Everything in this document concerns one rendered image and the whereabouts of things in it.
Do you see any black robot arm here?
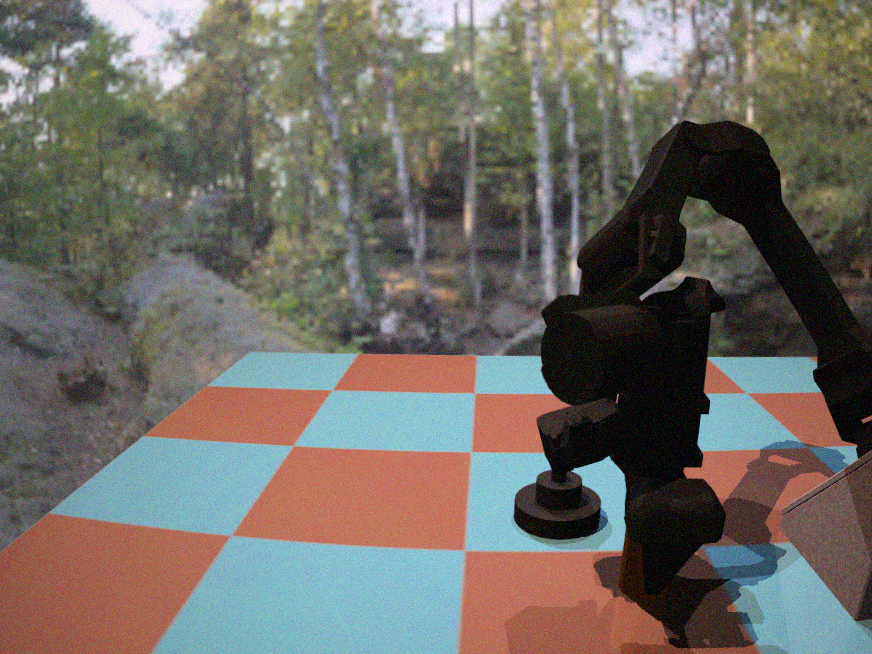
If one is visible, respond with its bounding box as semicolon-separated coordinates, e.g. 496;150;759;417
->
536;121;872;473

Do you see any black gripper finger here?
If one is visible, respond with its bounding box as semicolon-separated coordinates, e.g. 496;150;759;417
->
610;448;651;490
632;540;708;595

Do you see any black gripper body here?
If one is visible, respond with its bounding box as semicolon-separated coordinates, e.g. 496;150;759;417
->
623;381;726;543

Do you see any orange knob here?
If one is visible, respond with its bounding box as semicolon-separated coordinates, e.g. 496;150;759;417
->
618;529;667;601

